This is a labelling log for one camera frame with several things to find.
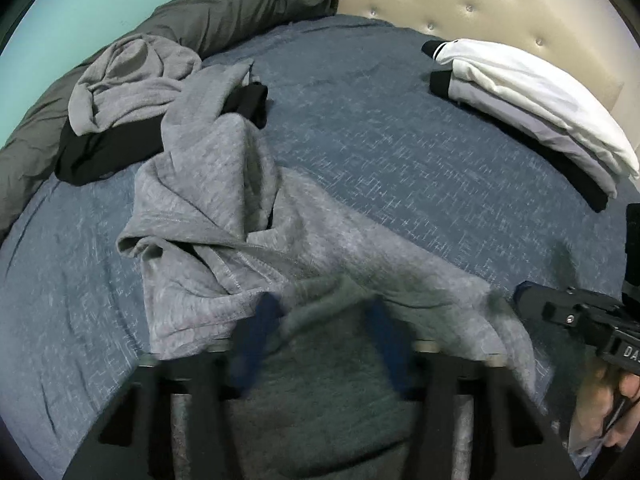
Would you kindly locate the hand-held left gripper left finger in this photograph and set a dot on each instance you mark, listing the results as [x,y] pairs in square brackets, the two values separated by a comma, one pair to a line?
[257,330]

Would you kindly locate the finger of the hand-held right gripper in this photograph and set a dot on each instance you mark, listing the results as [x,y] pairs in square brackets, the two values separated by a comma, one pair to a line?
[530,297]

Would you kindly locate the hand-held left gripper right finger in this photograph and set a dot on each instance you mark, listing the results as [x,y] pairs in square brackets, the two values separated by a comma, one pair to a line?
[385,340]

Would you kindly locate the grey hoodie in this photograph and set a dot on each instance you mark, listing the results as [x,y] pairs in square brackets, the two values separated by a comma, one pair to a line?
[225,185]

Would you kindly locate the person's right hand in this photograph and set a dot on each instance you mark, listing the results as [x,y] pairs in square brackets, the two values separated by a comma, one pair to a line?
[600,400]

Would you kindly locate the folded black garment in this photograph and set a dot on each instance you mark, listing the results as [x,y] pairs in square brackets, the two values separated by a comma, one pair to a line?
[580,180]

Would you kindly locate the folded light grey garment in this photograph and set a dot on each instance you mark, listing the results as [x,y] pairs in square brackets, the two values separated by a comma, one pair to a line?
[505,110]

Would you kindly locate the bed with blue sheet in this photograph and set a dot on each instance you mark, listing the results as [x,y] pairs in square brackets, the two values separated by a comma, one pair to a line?
[375,135]

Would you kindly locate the folded white garment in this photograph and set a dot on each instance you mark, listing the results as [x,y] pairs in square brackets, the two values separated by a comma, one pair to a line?
[540,90]

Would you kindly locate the crumpled black garment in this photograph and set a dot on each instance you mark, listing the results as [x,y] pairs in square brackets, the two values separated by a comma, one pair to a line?
[105,155]

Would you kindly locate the crumpled light grey garment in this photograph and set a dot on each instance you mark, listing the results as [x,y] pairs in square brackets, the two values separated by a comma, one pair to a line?
[125,80]

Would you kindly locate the dark grey rolled duvet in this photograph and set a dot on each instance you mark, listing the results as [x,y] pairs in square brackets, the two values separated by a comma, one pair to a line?
[200,15]

